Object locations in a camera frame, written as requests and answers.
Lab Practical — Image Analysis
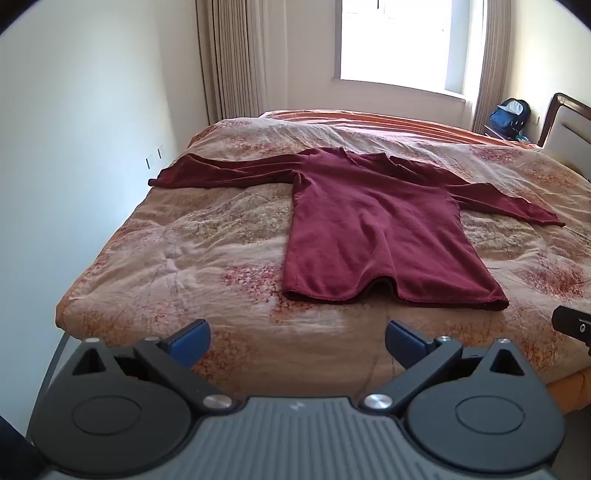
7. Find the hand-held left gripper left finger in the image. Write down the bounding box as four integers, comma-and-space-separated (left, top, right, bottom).
69, 318, 238, 414

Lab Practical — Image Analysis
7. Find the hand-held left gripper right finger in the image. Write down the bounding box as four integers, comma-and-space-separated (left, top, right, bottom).
360, 319, 527, 414

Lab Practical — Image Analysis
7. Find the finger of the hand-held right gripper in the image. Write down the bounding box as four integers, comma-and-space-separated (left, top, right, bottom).
552, 305, 591, 357

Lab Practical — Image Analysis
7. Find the maroon long-sleeved shirt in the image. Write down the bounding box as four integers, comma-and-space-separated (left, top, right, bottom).
148, 147, 567, 312

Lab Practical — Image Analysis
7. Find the floral beige quilt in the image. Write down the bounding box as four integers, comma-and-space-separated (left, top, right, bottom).
55, 117, 591, 398

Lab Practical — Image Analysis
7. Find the wooden padded headboard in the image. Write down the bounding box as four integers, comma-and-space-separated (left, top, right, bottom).
537, 92, 591, 182

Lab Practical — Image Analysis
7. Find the blue backpack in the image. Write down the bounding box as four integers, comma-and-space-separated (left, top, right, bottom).
488, 98, 532, 140

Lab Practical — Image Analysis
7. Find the orange bed sheet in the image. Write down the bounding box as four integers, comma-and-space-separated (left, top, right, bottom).
259, 109, 543, 149

